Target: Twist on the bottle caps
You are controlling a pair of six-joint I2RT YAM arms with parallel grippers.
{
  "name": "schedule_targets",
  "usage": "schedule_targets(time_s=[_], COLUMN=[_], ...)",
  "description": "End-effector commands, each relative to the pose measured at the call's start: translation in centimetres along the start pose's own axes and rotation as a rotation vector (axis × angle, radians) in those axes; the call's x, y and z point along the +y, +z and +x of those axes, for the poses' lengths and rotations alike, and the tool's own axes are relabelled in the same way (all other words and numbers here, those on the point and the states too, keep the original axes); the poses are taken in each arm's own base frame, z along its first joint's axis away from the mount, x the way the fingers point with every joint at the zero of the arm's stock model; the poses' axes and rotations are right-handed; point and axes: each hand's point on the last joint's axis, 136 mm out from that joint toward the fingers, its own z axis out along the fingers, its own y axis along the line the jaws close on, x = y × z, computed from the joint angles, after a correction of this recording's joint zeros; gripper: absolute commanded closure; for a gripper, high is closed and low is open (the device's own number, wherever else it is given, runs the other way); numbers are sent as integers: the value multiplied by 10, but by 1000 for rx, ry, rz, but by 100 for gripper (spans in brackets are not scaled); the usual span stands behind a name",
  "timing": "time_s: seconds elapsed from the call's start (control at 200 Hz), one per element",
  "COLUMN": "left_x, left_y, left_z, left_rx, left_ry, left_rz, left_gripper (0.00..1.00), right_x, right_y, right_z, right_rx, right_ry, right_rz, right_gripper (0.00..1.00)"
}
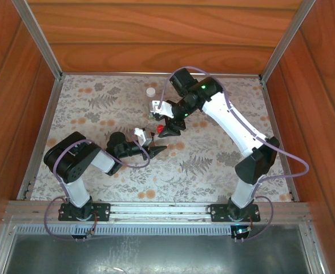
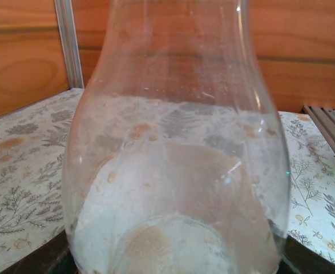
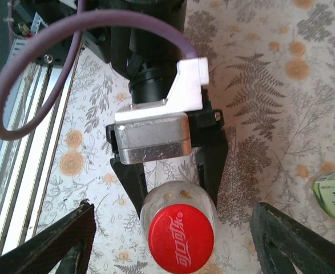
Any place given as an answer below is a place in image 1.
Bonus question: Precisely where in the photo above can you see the clear bottle with green label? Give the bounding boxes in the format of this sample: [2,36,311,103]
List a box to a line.
[145,87,158,120]

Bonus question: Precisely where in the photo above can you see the shiny metal sheet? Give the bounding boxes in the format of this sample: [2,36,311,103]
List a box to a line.
[4,233,312,274]

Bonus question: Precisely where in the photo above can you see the small circuit board green light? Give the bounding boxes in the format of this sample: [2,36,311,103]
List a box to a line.
[230,224,254,243]

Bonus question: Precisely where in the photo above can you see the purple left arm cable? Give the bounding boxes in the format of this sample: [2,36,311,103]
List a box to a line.
[43,136,151,242]

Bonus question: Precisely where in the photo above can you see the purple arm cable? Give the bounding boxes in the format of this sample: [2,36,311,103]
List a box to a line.
[158,66,310,243]
[43,136,151,242]

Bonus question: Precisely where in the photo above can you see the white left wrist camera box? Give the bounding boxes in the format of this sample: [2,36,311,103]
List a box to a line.
[134,127,156,146]

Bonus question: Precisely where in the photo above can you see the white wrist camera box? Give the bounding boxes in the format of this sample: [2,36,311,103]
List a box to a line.
[151,99,174,118]
[134,127,156,146]

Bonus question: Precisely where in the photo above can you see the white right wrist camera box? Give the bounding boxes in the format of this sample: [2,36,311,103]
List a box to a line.
[151,99,174,118]

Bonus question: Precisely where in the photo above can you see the aluminium front rail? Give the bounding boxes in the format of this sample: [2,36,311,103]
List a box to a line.
[2,199,311,226]

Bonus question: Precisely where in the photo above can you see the grey slotted cable duct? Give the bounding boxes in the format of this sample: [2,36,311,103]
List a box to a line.
[13,223,302,237]

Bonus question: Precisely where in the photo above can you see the aluminium back rail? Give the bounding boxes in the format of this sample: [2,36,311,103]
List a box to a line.
[60,71,261,78]

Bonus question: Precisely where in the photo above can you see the aluminium side rail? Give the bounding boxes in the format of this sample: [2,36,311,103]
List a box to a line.
[260,79,301,202]
[16,78,64,201]

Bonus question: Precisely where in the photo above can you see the small brown wire connector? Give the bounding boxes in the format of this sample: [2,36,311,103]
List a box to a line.
[86,211,99,237]

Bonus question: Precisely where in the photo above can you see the aluminium frame post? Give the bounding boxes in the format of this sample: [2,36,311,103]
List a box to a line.
[11,0,64,82]
[259,0,318,83]

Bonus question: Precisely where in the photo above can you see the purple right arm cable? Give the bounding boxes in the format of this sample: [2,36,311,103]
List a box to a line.
[158,66,310,243]

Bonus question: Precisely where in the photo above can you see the aluminium lower frame bar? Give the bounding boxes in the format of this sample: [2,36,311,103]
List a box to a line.
[0,222,17,274]
[297,224,329,274]

